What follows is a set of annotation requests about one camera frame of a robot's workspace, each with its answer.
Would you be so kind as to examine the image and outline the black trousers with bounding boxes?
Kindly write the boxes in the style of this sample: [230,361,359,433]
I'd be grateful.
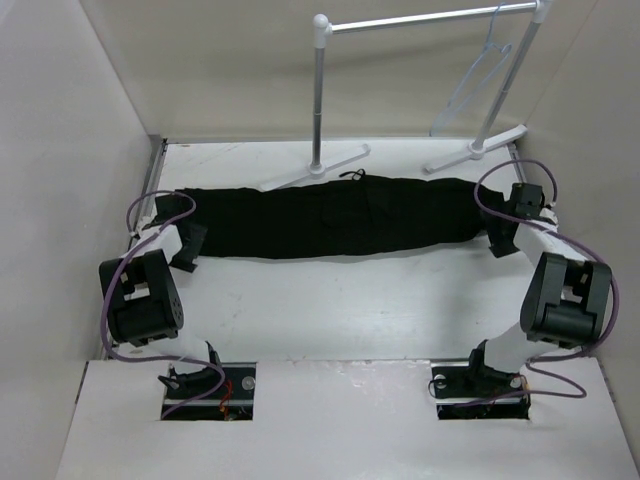
[156,174,504,260]

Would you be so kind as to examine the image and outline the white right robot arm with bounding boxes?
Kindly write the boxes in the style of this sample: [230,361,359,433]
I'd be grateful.
[461,183,617,400]

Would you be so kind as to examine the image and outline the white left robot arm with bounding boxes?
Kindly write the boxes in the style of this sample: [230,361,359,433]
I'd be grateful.
[98,190,226,401]

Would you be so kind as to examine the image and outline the white clothes rack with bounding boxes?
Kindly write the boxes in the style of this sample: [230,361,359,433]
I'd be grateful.
[260,1,551,191]

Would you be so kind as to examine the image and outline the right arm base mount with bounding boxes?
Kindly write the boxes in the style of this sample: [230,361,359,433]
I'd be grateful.
[428,362,531,420]

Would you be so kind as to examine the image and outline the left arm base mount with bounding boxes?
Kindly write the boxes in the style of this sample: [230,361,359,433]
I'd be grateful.
[158,344,257,422]

